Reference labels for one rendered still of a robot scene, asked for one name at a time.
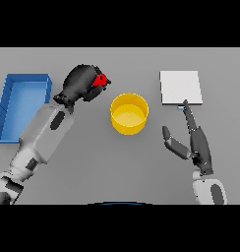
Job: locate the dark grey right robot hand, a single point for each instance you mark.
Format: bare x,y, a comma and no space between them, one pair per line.
200,147

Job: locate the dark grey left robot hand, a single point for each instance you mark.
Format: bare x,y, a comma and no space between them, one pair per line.
78,82

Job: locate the red beaker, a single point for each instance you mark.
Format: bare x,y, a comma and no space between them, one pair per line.
99,79

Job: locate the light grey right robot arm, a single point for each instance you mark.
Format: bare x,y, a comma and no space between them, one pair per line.
209,192

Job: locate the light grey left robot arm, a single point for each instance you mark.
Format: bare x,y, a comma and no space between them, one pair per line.
40,141

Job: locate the yellow bowl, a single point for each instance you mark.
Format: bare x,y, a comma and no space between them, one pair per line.
129,113

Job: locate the pale square measuring scale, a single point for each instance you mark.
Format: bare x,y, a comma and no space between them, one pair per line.
180,87

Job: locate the blue tray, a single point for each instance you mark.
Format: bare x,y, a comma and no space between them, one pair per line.
21,106

